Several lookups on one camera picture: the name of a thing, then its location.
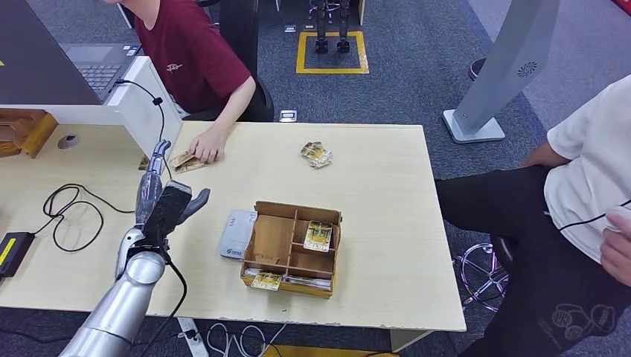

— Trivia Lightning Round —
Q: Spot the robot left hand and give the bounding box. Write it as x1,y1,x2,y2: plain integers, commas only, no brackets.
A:
134,139,211,248

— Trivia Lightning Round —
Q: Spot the person's left hand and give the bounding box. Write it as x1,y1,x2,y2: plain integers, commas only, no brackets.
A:
600,224,631,288
188,125,228,164

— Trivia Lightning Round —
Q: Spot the round handheld controller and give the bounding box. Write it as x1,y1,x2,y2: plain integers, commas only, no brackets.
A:
605,205,631,234

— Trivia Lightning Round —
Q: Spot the white grey card reader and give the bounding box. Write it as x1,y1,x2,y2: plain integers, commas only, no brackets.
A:
219,209,258,260

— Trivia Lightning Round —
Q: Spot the person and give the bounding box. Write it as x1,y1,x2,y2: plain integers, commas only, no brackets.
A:
103,0,257,164
435,74,631,357

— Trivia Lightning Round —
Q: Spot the white card stack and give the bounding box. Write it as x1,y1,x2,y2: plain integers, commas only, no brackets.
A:
284,275,332,291

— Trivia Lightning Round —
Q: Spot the white raised desk counter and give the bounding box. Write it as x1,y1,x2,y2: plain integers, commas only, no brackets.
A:
0,55,183,171

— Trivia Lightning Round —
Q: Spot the wooden compartment tray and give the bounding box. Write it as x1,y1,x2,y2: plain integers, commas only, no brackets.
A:
240,200,342,300

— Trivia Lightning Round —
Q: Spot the black office chair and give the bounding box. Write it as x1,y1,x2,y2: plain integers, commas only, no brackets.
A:
219,0,275,123

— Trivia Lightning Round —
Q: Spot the white power strip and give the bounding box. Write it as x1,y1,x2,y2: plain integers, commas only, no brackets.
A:
177,318,210,357

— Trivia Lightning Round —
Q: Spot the chrome chair base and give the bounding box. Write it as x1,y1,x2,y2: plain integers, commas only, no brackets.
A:
452,235,513,314

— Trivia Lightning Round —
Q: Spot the black humanoid robot leg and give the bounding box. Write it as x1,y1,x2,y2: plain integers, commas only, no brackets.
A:
336,0,351,54
315,0,330,54

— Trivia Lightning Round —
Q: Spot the black power adapter yellow label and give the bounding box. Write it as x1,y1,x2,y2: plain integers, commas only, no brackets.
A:
0,231,36,280

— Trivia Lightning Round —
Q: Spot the wooden holder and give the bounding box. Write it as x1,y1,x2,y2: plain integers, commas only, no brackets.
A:
0,109,59,160

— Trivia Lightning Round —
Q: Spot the dark laptop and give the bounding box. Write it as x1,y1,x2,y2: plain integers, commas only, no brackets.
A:
0,0,144,106

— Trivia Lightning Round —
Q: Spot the yellow floor tape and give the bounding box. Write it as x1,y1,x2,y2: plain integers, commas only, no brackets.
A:
261,344,400,357

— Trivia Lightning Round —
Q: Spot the silver floor-standing kiosk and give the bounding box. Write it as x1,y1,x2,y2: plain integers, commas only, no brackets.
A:
442,0,562,144

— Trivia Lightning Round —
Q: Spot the white desk leg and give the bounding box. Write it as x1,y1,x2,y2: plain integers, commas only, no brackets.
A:
389,329,435,353

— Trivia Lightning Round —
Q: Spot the dark shoe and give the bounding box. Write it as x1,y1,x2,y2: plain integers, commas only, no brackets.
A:
468,57,488,81

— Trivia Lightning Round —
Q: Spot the thin black cable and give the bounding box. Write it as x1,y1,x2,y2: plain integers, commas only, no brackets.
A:
559,199,631,231

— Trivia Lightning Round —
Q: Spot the black laptop power cable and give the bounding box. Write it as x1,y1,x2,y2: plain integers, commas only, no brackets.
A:
31,78,173,253

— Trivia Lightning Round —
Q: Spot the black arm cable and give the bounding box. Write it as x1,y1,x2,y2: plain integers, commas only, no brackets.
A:
139,246,189,357

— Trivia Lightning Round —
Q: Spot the white floor cable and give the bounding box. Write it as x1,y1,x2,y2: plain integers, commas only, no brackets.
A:
205,322,287,357

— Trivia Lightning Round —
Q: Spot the black floor cable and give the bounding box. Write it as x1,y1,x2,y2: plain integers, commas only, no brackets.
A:
0,327,75,347

